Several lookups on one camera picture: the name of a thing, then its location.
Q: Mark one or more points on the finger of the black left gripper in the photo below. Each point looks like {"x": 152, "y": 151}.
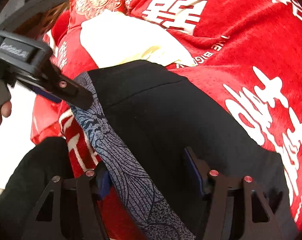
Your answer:
{"x": 66, "y": 87}

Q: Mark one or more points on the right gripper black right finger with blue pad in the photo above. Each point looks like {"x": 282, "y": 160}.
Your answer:
{"x": 236, "y": 208}

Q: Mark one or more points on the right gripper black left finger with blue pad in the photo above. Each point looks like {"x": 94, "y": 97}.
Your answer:
{"x": 68, "y": 208}

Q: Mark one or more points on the black pants blue patterned stripe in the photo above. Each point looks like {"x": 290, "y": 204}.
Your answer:
{"x": 140, "y": 122}

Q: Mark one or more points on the white cloth yellow trim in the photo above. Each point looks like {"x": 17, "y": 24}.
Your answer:
{"x": 112, "y": 38}

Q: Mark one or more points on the red embroidered pillow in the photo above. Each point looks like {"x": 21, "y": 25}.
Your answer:
{"x": 80, "y": 11}

